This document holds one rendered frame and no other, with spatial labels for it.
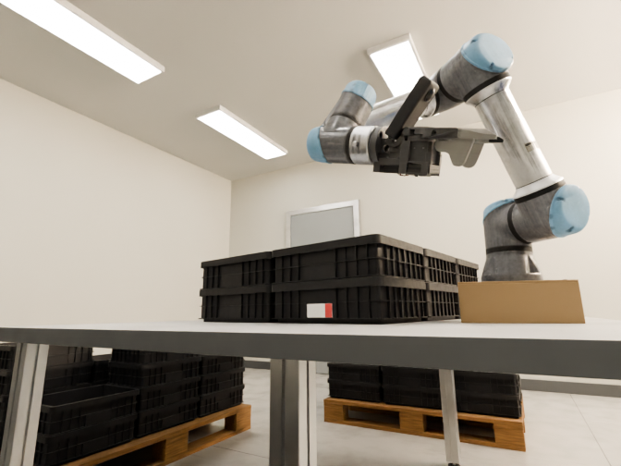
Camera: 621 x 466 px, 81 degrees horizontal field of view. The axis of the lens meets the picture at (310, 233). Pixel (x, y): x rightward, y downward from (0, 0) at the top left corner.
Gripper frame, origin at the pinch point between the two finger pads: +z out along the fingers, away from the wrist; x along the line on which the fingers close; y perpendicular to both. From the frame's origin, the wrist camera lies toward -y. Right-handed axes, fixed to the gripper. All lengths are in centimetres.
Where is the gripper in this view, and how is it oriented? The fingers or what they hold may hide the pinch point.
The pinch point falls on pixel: (492, 134)
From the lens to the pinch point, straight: 67.4
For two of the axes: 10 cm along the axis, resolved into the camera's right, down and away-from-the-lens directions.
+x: -6.0, 1.0, -8.0
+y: -0.6, 9.8, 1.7
